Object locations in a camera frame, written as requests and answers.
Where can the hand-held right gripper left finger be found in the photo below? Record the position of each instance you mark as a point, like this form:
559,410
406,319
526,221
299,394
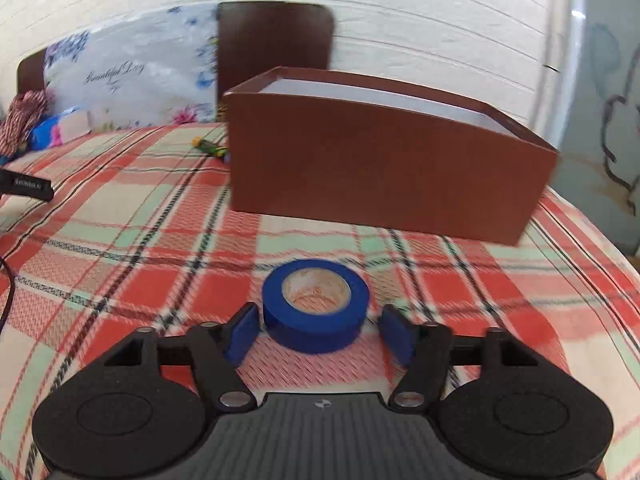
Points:
242,334

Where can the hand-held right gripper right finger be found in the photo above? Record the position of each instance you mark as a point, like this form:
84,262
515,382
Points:
397,332

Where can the blue tape roll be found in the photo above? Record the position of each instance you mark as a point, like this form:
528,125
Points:
316,317

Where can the brown cardboard box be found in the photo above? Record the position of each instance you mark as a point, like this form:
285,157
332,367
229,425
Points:
380,165

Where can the blue pink packet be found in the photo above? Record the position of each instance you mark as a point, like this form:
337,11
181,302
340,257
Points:
57,130

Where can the red white striped cloth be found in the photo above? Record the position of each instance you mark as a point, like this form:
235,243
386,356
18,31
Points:
20,120

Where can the red green plaid blanket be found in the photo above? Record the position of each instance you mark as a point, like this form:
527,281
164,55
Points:
125,240

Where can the white floral pillow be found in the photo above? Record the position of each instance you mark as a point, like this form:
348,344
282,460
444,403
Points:
130,75

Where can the green yellow marker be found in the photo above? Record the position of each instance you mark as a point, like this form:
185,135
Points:
211,148

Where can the dark brown wooden headboard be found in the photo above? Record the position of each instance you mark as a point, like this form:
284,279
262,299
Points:
275,40

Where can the white pipe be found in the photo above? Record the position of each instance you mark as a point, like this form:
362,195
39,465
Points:
565,35

